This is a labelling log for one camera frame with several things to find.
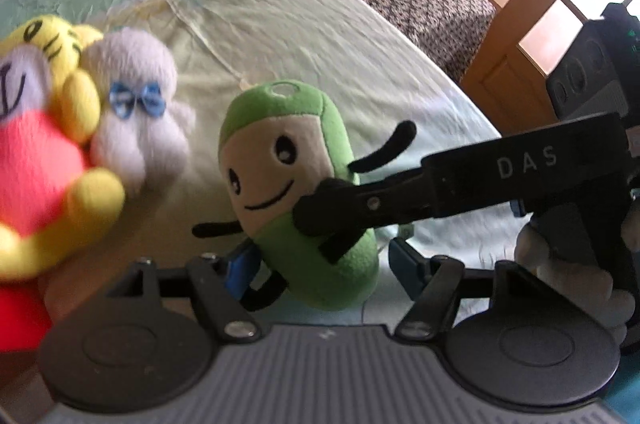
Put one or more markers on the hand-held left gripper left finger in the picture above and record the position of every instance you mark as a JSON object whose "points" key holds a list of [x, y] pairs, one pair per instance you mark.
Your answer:
{"points": [[241, 271]]}

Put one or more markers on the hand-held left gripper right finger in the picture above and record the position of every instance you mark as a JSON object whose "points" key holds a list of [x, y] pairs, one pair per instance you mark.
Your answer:
{"points": [[406, 266]]}

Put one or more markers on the red cardboard box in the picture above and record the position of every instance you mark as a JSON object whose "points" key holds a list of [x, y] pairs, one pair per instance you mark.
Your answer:
{"points": [[20, 319]]}

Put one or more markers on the person's right hand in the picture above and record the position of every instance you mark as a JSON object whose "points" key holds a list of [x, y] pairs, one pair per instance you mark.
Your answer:
{"points": [[575, 284]]}

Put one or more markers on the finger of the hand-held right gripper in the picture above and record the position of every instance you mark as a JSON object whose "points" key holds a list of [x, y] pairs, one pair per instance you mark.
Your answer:
{"points": [[350, 206], [342, 246]]}

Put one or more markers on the green plush toy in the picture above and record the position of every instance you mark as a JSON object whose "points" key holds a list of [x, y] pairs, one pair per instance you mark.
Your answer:
{"points": [[300, 129]]}

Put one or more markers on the pale green printed bedsheet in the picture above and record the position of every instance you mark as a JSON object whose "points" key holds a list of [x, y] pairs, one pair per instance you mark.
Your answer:
{"points": [[300, 29]]}

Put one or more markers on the yellow tiger plush toy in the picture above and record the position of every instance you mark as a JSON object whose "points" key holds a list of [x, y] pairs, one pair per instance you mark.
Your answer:
{"points": [[45, 154]]}

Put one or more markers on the white bear plush toy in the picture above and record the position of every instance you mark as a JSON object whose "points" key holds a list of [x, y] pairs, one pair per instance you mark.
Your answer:
{"points": [[135, 129]]}

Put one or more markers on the wooden door frame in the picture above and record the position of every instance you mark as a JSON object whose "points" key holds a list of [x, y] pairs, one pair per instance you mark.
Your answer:
{"points": [[535, 4]]}

